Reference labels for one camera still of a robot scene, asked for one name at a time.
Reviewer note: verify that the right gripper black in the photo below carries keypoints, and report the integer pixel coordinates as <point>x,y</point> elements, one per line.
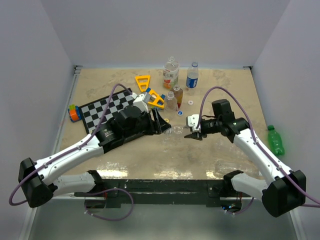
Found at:
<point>197,135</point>

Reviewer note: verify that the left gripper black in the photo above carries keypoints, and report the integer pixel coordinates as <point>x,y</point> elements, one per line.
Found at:
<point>155,127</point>

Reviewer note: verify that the clear plastic bottle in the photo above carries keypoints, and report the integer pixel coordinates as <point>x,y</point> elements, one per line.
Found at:
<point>179,130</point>

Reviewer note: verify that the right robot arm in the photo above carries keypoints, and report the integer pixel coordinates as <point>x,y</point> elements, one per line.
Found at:
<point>280,190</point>

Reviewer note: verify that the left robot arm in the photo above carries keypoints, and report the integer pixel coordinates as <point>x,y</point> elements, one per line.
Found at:
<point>44,179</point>

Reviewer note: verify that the clear empty bottle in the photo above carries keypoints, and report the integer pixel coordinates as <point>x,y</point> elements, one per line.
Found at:
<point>170,102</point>

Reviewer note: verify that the amber tea bottle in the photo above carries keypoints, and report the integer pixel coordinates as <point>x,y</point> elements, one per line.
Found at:
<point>178,93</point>

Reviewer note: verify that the fruit tea bottle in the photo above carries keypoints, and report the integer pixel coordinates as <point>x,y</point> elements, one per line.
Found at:
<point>170,73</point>

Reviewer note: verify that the blue label water bottle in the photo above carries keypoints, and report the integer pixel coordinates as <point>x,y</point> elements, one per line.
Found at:
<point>192,75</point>

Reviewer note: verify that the green soda bottle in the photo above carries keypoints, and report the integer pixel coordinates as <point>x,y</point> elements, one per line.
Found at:
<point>275,141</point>

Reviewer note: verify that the colourful toy block car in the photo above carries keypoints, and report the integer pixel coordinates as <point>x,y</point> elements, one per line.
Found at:
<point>74,113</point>

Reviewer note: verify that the yellow triangle frame near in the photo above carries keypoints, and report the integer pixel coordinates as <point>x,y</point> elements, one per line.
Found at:
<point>156,100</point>

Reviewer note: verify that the yellow triangle frame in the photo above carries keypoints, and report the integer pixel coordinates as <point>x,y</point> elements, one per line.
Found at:
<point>143,82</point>
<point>156,100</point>

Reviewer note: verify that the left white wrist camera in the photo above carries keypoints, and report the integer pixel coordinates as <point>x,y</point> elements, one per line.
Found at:
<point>141,100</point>

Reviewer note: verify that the yellow triangle frame far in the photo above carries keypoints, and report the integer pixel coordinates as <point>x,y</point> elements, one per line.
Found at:
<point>143,82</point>

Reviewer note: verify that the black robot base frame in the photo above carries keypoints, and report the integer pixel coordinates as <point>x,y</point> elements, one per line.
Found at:
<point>209,193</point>

